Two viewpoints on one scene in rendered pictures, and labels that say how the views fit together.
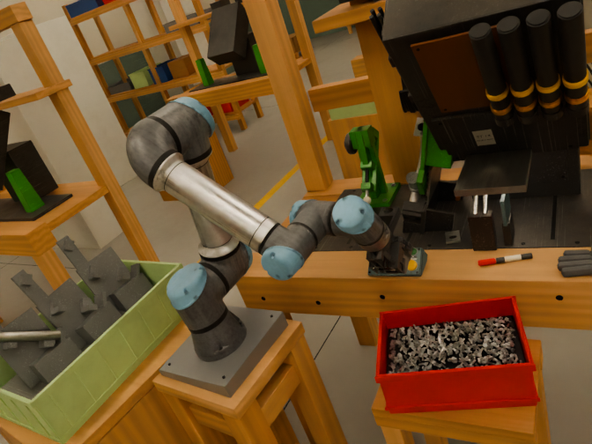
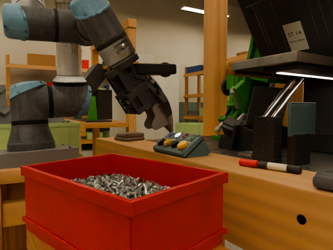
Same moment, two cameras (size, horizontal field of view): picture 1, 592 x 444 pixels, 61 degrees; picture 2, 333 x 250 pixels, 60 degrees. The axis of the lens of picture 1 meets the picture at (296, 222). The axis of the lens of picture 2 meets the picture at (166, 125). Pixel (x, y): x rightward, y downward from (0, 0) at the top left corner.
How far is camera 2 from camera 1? 0.94 m
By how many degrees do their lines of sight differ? 31
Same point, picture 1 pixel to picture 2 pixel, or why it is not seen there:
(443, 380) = (58, 194)
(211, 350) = (10, 141)
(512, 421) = not seen: outside the picture
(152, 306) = not seen: hidden behind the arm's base
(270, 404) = (17, 208)
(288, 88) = (212, 52)
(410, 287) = not seen: hidden behind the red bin
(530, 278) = (273, 180)
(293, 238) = (33, 6)
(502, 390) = (100, 243)
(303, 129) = (212, 85)
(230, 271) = (60, 97)
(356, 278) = (145, 151)
